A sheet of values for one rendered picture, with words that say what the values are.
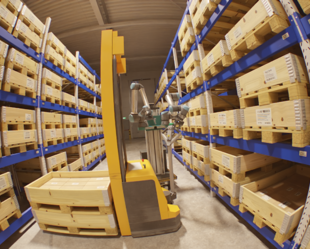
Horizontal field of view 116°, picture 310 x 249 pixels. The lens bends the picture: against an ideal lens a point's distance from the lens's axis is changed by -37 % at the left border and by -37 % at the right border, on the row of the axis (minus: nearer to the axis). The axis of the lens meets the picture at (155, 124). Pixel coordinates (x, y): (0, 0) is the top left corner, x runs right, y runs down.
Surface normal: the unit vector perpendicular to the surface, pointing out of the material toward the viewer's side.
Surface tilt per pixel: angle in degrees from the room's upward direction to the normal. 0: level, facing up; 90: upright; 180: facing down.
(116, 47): 90
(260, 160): 90
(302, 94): 90
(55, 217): 90
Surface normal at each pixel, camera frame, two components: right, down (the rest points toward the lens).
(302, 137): -0.65, 0.06
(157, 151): 0.22, -0.02
